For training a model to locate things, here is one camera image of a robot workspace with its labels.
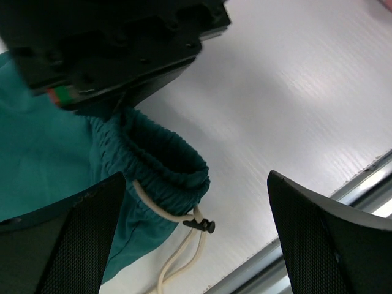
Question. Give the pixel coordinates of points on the green shorts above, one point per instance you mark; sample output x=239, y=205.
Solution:
x=48, y=154

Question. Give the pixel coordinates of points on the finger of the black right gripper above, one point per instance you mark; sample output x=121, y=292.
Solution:
x=134, y=93

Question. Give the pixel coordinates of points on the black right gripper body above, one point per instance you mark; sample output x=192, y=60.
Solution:
x=77, y=51

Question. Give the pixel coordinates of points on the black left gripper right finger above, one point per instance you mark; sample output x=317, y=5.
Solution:
x=329, y=247

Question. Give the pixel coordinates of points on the aluminium mounting rail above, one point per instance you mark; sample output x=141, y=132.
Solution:
x=267, y=270

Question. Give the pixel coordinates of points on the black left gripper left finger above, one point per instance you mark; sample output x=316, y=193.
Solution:
x=63, y=247

